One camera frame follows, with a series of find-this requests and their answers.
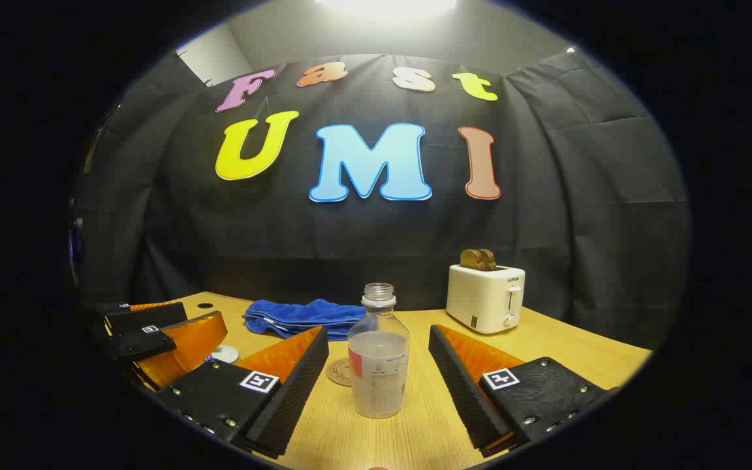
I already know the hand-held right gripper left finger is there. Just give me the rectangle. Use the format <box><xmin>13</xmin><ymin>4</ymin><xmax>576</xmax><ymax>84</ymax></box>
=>
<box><xmin>151</xmin><ymin>325</ymin><xmax>330</xmax><ymax>460</ymax></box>

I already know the clear plastic water bottle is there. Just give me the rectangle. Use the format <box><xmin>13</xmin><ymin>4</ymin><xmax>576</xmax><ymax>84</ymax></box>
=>
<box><xmin>348</xmin><ymin>283</ymin><xmax>411</xmax><ymax>419</ymax></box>

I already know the white toaster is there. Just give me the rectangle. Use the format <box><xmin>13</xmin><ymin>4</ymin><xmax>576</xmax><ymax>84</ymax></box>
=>
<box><xmin>446</xmin><ymin>264</ymin><xmax>525</xmax><ymax>335</ymax></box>

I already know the blue folded towel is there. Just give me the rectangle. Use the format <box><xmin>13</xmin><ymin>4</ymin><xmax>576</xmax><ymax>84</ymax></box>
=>
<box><xmin>243</xmin><ymin>299</ymin><xmax>367</xmax><ymax>342</ymax></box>

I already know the round wooden coaster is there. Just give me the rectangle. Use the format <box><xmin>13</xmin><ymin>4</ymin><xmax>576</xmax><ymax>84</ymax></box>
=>
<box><xmin>325</xmin><ymin>358</ymin><xmax>354</xmax><ymax>388</ymax></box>

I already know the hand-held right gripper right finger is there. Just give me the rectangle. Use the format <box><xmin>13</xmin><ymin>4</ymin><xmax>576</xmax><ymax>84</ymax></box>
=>
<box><xmin>428</xmin><ymin>324</ymin><xmax>619</xmax><ymax>458</ymax></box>

